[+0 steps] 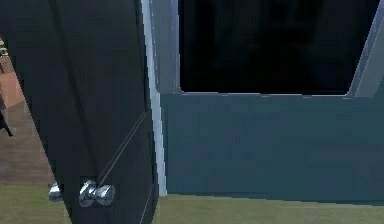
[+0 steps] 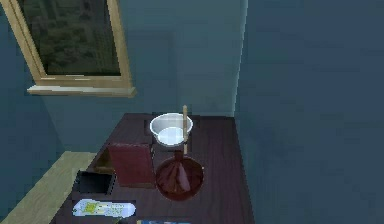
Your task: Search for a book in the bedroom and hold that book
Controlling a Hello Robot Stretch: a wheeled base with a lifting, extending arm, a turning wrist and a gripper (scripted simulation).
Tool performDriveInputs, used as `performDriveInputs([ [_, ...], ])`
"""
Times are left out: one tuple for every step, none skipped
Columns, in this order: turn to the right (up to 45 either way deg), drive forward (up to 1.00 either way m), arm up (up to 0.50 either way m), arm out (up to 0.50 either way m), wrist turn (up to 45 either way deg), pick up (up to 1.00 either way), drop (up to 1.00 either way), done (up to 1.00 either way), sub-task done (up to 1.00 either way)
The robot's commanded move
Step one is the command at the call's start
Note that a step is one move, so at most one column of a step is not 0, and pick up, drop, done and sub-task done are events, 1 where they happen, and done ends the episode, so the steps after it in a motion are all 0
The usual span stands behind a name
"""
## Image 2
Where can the dark red book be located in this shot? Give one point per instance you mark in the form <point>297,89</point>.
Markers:
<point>131,165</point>

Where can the white bowl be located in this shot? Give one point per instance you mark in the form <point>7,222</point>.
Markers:
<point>170,130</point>

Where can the dark wooden table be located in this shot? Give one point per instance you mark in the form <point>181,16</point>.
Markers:
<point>220,166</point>

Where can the black box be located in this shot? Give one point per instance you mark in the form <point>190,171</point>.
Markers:
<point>94,182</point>

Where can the pale blue remote control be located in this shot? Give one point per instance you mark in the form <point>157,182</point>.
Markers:
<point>104,208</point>

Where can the wooden framed window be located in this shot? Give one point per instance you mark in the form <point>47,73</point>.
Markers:
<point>76,40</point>

